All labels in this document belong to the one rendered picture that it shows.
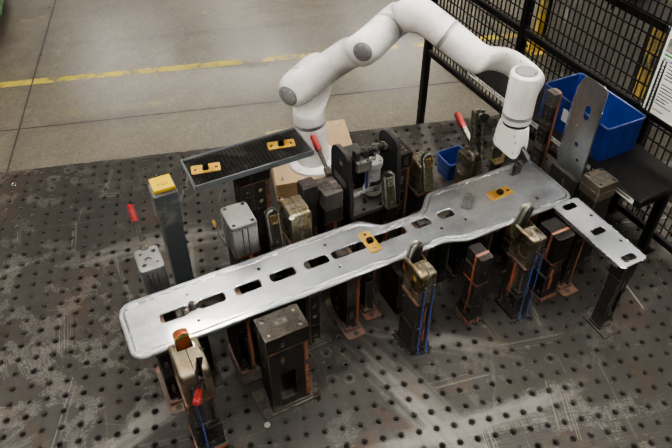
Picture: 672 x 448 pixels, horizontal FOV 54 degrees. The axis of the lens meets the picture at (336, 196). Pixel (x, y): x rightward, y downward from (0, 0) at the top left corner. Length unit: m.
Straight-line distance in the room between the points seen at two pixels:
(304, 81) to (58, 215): 1.06
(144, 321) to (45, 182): 1.15
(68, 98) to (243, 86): 1.14
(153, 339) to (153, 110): 2.78
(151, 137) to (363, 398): 2.59
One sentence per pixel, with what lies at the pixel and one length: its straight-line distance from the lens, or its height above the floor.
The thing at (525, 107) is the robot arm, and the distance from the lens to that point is 1.88.
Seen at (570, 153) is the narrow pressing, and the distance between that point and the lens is 2.23.
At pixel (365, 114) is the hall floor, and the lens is 4.17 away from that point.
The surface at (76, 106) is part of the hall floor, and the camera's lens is 4.55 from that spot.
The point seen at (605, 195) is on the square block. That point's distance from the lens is 2.18.
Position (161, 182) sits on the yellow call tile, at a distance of 1.91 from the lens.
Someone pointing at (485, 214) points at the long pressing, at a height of 1.00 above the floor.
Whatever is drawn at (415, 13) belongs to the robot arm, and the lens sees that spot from 1.86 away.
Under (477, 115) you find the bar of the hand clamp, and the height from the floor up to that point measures 1.20.
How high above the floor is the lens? 2.35
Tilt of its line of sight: 41 degrees down
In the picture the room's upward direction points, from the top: straight up
